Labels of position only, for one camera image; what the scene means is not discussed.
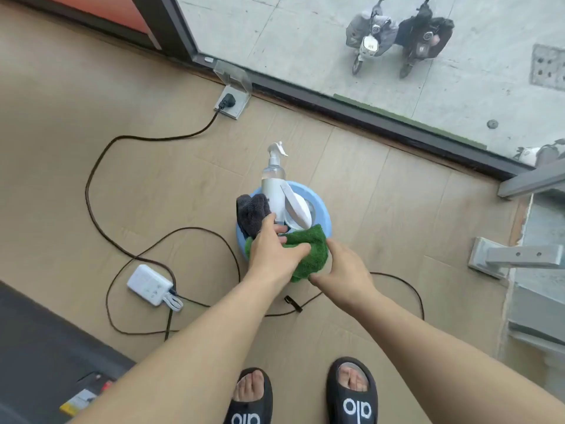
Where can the person's left hand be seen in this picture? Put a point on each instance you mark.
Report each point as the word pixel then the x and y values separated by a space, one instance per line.
pixel 269 256

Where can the person's right hand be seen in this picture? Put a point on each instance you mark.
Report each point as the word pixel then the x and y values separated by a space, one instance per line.
pixel 348 282

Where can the green cloth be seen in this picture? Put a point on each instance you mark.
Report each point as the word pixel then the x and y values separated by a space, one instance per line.
pixel 314 247

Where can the clear spray bottle white trigger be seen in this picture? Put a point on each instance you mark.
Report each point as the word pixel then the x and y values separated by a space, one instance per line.
pixel 273 189

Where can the black orange-striped treadmill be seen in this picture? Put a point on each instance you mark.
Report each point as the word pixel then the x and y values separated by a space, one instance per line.
pixel 39 348

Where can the person's left forearm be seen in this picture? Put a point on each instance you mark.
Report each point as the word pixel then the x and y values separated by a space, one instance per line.
pixel 198 348

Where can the person's right forearm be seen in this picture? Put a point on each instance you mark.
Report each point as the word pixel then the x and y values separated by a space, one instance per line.
pixel 441 357

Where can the dark grey cloth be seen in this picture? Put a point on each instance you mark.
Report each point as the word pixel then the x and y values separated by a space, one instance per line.
pixel 251 214

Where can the person's right foot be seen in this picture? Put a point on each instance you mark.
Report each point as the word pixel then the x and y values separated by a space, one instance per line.
pixel 353 379

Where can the person's foot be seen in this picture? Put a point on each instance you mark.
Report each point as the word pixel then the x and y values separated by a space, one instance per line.
pixel 353 379
pixel 249 386

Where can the person's left foot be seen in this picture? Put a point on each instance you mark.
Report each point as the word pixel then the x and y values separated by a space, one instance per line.
pixel 249 386

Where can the white plastic scoop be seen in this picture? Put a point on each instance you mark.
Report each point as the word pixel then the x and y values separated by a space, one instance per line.
pixel 300 211

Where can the blue plastic bucket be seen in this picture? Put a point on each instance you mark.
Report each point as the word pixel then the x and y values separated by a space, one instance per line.
pixel 321 207

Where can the white power strip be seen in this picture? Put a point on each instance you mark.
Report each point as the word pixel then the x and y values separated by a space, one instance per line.
pixel 148 282

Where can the black right slipper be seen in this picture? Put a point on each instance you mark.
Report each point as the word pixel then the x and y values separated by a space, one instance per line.
pixel 353 408

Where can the black slipper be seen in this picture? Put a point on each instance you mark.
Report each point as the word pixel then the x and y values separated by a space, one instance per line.
pixel 353 408
pixel 247 415

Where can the floor socket with clear cover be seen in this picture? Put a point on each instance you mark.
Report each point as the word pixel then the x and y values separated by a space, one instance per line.
pixel 238 105

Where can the black plug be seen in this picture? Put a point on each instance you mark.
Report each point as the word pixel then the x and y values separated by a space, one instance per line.
pixel 227 101

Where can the black left slipper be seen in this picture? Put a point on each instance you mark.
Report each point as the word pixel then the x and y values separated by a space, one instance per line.
pixel 247 415

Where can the grey metal beam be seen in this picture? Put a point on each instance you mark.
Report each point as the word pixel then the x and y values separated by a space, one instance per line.
pixel 534 181

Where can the grey white scooter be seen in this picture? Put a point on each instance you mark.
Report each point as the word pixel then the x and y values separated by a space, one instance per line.
pixel 543 154

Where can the black scooter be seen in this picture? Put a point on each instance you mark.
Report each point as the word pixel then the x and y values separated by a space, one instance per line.
pixel 423 39

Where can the square grey drain cover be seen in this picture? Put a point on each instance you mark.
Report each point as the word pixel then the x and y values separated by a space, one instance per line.
pixel 549 66

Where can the orange panel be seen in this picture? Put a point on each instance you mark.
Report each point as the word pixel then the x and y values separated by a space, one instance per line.
pixel 101 8

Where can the grey metal bracket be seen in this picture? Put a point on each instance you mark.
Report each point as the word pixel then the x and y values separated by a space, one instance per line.
pixel 507 256

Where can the black window frame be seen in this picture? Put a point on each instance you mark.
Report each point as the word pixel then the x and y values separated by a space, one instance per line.
pixel 353 115

